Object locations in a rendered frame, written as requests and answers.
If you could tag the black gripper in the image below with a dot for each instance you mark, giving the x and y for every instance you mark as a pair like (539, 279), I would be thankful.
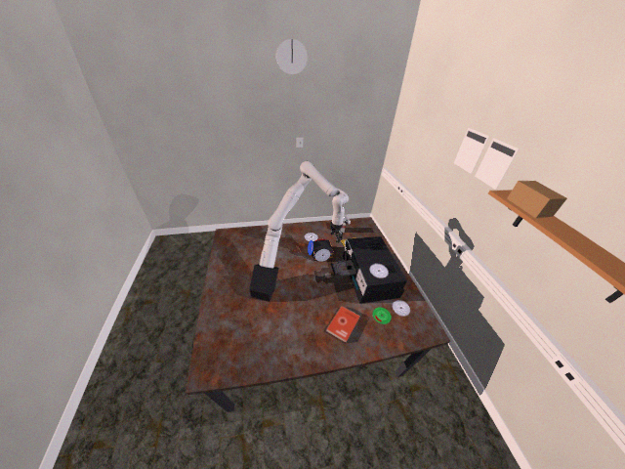
(336, 229)

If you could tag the red paperback book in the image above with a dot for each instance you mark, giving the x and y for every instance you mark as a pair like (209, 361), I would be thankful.
(343, 324)

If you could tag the green cd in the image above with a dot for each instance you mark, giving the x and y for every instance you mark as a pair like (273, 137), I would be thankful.
(386, 318)

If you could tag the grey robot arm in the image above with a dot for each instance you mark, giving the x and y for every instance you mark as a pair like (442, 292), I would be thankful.
(288, 202)

